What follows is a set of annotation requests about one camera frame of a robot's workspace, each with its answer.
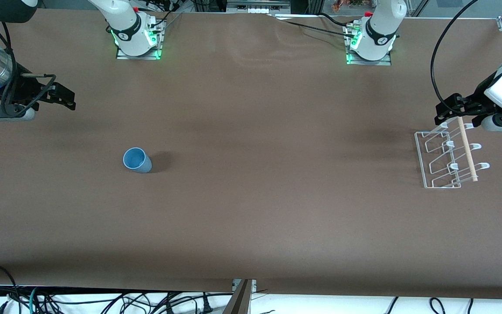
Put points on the silver electronics box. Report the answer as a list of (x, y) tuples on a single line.
[(257, 4)]

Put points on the orange red background item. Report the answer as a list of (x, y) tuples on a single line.
[(347, 4)]

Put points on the aluminium table frame profile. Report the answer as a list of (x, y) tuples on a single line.
[(240, 298)]

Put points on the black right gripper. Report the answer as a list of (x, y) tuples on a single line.
[(23, 89)]

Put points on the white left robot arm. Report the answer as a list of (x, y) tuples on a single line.
[(379, 30)]

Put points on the blue plastic cup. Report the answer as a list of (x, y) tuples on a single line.
[(137, 160)]

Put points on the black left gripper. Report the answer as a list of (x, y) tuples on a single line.
[(477, 97)]

